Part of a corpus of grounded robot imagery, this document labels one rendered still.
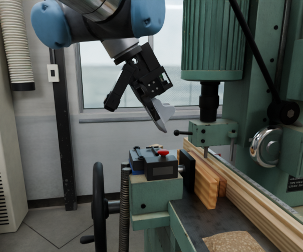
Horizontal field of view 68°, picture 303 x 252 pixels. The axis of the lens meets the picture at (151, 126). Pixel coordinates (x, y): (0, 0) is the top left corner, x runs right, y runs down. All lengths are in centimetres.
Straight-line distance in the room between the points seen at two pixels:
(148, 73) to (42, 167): 181
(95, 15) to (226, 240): 43
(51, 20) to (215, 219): 50
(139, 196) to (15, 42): 154
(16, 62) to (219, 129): 153
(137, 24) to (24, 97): 181
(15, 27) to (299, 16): 167
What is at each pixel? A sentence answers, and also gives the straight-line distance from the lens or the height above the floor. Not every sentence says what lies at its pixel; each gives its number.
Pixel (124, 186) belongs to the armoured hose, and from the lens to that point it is 62.
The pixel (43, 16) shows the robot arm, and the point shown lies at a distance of 43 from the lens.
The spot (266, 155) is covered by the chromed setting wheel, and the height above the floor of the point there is 100.
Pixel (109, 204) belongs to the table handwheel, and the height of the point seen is 83.
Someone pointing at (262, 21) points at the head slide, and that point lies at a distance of 71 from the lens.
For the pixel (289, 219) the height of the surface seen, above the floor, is 95.
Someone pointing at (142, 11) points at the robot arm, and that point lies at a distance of 33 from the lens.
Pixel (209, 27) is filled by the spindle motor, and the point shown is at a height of 133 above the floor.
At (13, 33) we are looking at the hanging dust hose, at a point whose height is 147.
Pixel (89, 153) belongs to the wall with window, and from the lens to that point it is 210.
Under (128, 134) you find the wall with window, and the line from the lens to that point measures 205.
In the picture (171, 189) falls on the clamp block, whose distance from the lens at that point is 60.
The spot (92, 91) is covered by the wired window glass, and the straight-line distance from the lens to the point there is 205.
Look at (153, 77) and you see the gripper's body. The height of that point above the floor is 121.
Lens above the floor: 122
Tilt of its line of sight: 14 degrees down
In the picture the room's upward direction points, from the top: straight up
